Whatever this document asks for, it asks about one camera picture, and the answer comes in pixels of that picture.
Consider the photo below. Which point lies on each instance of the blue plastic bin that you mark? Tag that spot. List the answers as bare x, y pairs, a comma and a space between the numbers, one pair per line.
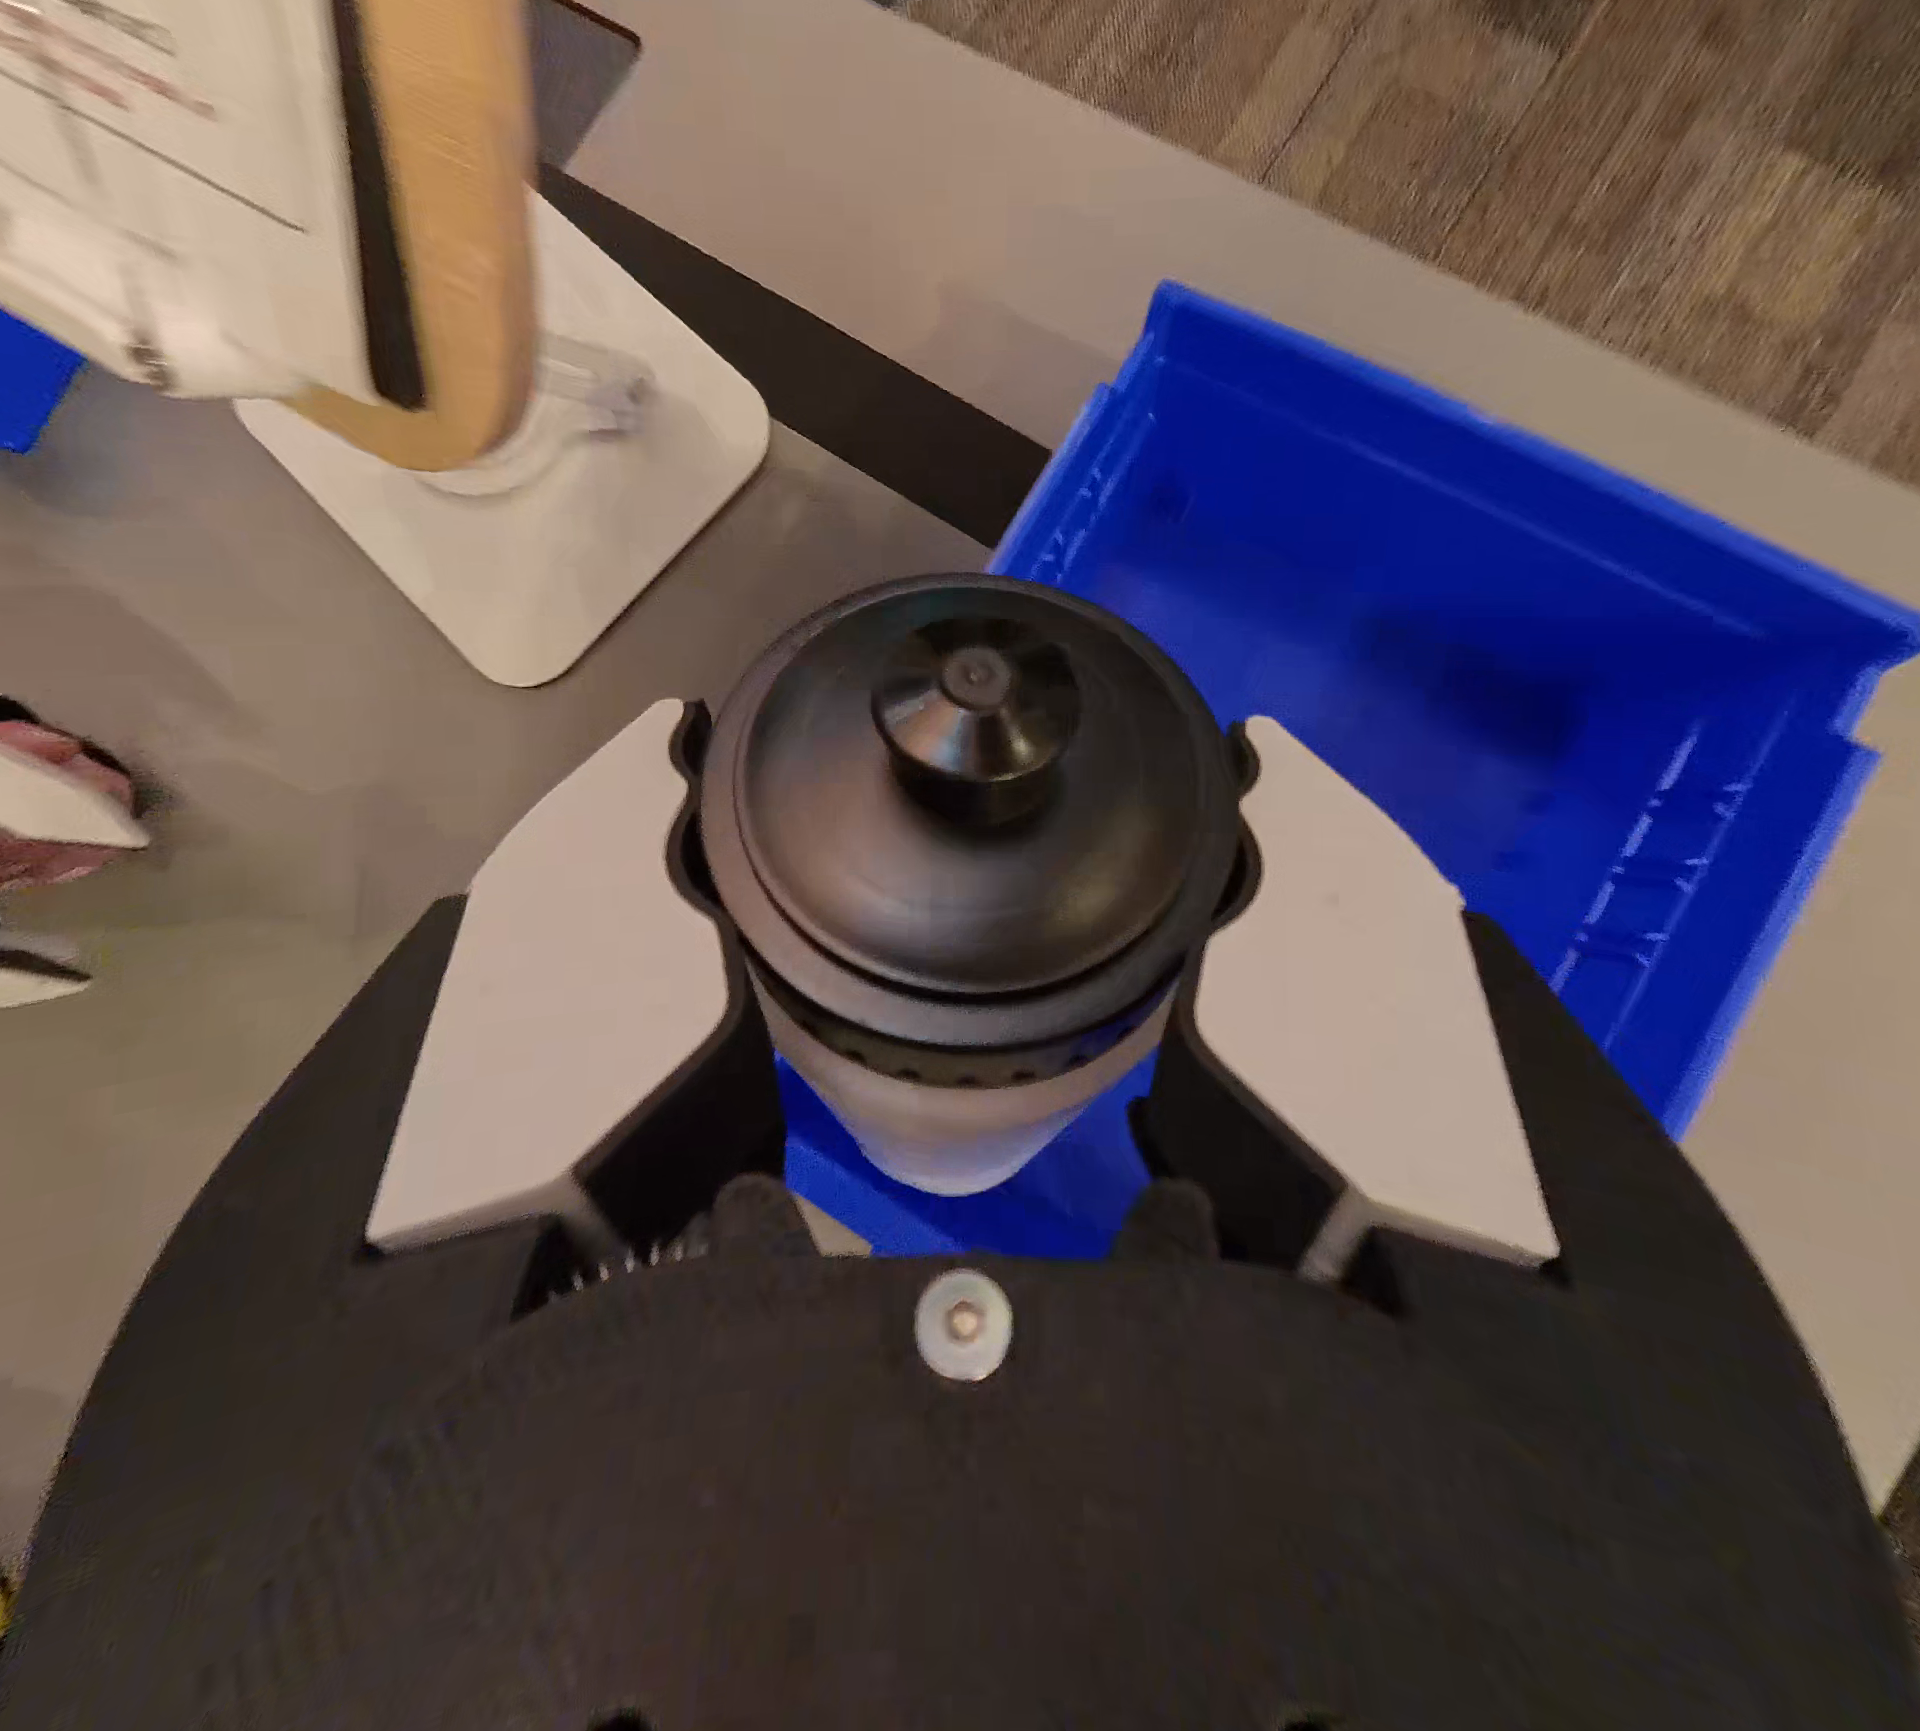
29, 388
1426, 635

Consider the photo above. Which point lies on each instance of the black bottle lid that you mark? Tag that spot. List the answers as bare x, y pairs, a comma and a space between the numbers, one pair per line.
841, 831

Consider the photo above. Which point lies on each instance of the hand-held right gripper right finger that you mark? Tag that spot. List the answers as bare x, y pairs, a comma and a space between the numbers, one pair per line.
1351, 1013

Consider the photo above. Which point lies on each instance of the black rectangular mat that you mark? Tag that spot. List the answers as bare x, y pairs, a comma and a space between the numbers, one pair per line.
577, 83

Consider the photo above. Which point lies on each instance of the wooden sign board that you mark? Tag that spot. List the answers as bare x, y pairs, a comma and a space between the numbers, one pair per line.
435, 111

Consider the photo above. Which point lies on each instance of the clear acrylic holder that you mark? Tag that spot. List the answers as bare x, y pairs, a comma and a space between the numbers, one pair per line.
587, 411

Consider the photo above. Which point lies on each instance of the white bottle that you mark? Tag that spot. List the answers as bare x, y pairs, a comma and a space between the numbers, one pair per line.
961, 1131

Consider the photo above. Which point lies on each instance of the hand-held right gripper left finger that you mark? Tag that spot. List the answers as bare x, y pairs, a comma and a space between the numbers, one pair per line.
556, 995

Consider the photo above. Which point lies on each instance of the black tape strip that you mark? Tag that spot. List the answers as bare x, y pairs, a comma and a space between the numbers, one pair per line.
810, 397

